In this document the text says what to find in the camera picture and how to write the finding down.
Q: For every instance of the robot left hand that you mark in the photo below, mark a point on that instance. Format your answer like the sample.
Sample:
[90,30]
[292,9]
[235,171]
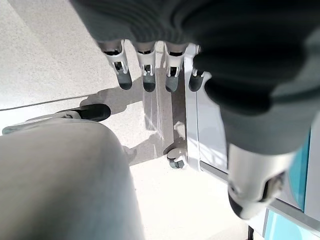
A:
[225,37]

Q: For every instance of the white medical cart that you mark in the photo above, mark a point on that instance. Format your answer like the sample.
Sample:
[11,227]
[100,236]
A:
[212,135]

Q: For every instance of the cart caster wheel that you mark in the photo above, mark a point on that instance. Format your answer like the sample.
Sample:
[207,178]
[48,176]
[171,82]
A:
[176,158]

